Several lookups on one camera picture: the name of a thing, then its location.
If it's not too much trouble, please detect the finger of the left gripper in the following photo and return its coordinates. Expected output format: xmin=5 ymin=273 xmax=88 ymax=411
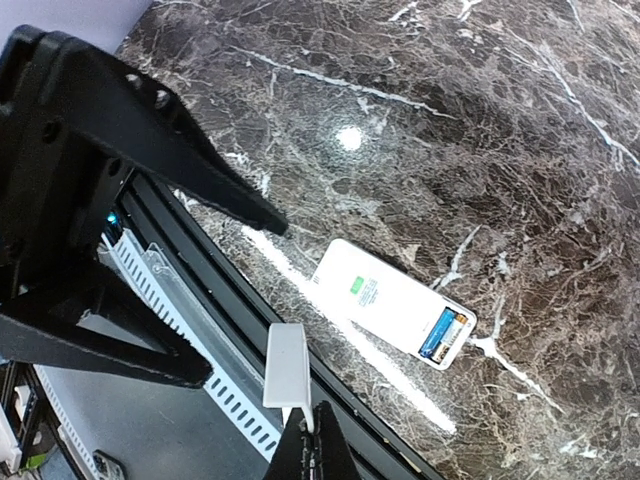
xmin=1 ymin=259 xmax=213 ymax=389
xmin=59 ymin=38 xmax=288 ymax=235

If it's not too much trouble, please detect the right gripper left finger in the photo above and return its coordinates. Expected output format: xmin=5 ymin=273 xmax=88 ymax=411
xmin=263 ymin=408 xmax=313 ymax=480

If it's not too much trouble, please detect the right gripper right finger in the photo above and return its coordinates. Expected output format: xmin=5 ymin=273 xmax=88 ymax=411
xmin=312 ymin=401 xmax=360 ymax=480

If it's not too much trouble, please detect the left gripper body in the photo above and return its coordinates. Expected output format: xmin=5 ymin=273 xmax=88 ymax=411
xmin=1 ymin=25 xmax=135 ymax=305

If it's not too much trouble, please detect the white battery cover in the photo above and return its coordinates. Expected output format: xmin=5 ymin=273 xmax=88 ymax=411
xmin=262 ymin=323 xmax=315 ymax=433

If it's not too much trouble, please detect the white remote control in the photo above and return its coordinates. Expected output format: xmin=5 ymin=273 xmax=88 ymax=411
xmin=311 ymin=239 xmax=477 ymax=371

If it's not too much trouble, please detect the blue battery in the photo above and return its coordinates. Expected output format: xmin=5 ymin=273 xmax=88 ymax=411
xmin=419 ymin=308 xmax=456 ymax=358

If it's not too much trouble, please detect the smartphone with patterned case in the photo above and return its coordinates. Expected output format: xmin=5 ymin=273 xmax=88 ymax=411
xmin=92 ymin=450 xmax=127 ymax=480

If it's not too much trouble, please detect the white slotted cable duct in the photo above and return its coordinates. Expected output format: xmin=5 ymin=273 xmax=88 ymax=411
xmin=36 ymin=232 xmax=282 ymax=479

